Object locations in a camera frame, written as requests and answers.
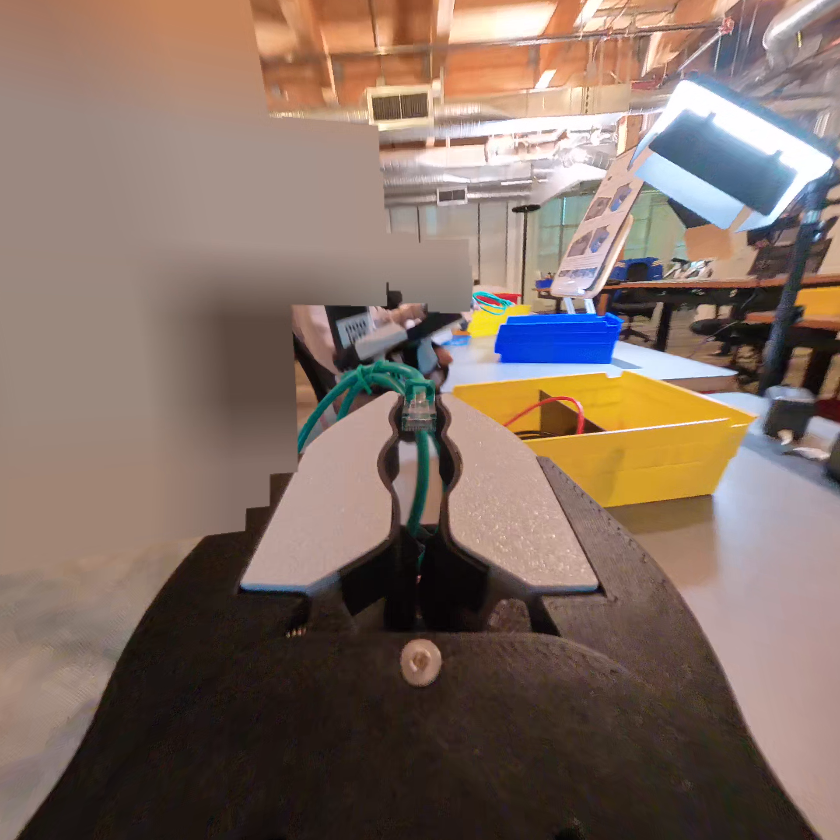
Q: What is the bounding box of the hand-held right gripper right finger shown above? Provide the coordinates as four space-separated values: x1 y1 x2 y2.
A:
438 395 600 597

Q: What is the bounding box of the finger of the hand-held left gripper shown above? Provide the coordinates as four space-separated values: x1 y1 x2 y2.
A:
353 325 413 362

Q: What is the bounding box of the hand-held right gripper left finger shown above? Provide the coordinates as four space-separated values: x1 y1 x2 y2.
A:
239 392 403 597

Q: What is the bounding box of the green ethernet cable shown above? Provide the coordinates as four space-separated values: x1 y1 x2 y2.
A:
297 360 454 536

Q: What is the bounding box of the person's left forearm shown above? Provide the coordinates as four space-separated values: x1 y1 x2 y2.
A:
293 305 342 375

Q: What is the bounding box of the black bin divider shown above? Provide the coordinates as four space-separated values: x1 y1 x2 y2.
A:
538 389 608 435

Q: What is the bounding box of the blue plastic bin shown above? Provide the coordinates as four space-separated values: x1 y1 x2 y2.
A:
494 313 623 365

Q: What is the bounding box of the black floor lamp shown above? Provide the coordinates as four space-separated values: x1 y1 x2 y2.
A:
512 203 543 298

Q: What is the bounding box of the large ceiling air vent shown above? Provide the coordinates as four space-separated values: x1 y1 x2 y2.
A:
365 84 434 126

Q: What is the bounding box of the small tilted poster board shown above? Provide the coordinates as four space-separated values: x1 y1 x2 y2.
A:
550 147 647 298

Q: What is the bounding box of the blue office chair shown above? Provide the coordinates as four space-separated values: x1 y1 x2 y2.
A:
607 257 660 342

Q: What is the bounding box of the wooden top desk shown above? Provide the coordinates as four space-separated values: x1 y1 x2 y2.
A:
600 274 840 349
745 308 840 395

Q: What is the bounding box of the black light stand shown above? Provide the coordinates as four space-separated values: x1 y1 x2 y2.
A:
758 174 840 442

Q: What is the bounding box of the led light panel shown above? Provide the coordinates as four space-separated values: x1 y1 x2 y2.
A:
631 73 837 232

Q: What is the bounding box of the yellow bin with cables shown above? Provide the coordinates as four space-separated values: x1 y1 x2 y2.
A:
469 303 531 337

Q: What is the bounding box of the red ethernet cable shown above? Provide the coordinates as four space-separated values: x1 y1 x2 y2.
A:
504 395 586 435

